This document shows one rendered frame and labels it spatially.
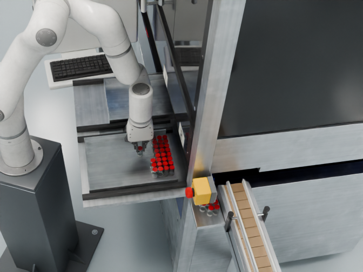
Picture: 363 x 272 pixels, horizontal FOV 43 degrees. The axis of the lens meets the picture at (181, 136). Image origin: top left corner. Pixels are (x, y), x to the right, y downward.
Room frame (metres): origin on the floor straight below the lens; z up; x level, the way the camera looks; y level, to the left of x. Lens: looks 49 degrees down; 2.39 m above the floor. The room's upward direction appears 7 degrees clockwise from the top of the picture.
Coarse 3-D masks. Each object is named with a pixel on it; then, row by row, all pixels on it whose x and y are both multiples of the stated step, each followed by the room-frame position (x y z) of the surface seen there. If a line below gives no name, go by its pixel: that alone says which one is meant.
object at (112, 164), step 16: (96, 144) 1.19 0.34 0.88; (112, 144) 1.21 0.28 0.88; (128, 144) 1.21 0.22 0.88; (96, 160) 1.11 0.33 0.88; (112, 160) 1.12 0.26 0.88; (128, 160) 1.13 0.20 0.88; (144, 160) 1.14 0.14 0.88; (96, 176) 1.03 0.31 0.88; (112, 176) 1.04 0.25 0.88; (128, 176) 1.05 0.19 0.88; (144, 176) 1.06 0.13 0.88
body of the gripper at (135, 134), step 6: (132, 126) 1.14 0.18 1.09; (150, 126) 1.16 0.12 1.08; (126, 132) 1.16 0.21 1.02; (132, 132) 1.14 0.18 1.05; (138, 132) 1.14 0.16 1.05; (144, 132) 1.15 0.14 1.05; (150, 132) 1.16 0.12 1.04; (132, 138) 1.14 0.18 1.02; (138, 138) 1.14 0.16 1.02; (144, 138) 1.15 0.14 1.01; (150, 138) 1.16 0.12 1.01
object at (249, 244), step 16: (224, 192) 1.00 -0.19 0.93; (240, 192) 1.01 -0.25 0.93; (224, 208) 0.93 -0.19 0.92; (240, 208) 0.94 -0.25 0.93; (256, 208) 0.94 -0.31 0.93; (240, 224) 0.85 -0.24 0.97; (256, 224) 0.88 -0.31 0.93; (240, 240) 0.81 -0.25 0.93; (256, 240) 0.81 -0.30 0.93; (240, 256) 0.74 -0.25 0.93; (256, 256) 0.75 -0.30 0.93; (272, 256) 0.74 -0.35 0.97
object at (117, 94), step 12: (108, 84) 1.55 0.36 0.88; (120, 84) 1.56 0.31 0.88; (156, 84) 1.59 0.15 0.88; (108, 96) 1.48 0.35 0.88; (120, 96) 1.49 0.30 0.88; (156, 96) 1.51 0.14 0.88; (168, 96) 1.52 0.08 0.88; (108, 108) 1.37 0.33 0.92; (120, 108) 1.41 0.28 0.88; (156, 108) 1.44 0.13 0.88; (168, 108) 1.45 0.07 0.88; (120, 120) 1.32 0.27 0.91
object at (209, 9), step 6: (210, 0) 1.08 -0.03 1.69; (210, 6) 1.08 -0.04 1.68; (210, 12) 1.07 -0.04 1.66; (210, 18) 1.06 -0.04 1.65; (204, 30) 1.10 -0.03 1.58; (204, 36) 1.09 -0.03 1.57; (204, 42) 1.08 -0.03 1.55; (204, 48) 1.08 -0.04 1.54; (204, 54) 1.07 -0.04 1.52; (198, 72) 1.10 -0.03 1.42; (198, 78) 1.09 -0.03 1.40; (198, 84) 1.08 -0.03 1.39; (198, 90) 1.07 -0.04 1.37; (198, 96) 1.07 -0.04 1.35; (192, 114) 1.10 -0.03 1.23; (192, 132) 1.06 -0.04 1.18; (186, 150) 1.10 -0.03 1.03; (186, 156) 1.09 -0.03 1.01
